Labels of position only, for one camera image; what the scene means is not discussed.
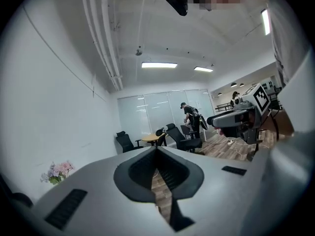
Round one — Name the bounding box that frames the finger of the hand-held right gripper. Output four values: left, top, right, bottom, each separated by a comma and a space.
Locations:
220, 126, 249, 139
206, 109, 256, 129

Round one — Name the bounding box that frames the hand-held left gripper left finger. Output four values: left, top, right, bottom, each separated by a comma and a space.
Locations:
14, 146, 173, 236

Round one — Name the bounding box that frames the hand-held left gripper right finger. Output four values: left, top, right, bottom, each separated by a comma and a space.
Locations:
157, 146, 257, 236

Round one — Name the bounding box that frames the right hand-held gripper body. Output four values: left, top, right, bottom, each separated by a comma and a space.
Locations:
232, 82, 271, 145

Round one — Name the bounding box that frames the person's right forearm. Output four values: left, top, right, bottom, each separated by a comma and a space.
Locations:
265, 109, 295, 143

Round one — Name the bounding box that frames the black mesh office chair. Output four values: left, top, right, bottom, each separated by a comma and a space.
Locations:
165, 123, 203, 153
180, 124, 198, 140
116, 130, 144, 153

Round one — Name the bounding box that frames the pink flower bouquet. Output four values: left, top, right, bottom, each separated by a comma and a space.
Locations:
40, 160, 75, 186

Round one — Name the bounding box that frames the person's grey shirt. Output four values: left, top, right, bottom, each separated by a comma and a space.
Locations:
267, 0, 311, 85

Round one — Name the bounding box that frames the frosted glass partition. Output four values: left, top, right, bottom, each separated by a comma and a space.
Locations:
117, 89, 215, 148

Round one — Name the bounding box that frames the round wooden table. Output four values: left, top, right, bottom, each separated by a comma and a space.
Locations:
141, 133, 168, 148

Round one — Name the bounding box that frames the white ceiling pipe bundle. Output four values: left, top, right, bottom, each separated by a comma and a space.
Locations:
80, 0, 124, 91

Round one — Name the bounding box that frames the black frame table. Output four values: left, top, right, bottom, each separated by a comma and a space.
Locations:
215, 101, 235, 112

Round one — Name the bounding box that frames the white floor cable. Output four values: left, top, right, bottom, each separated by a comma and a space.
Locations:
230, 141, 270, 161

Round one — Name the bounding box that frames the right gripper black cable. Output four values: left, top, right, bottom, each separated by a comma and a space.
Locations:
264, 108, 280, 143

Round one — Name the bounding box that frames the black head-worn camera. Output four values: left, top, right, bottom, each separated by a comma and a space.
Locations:
165, 0, 190, 17

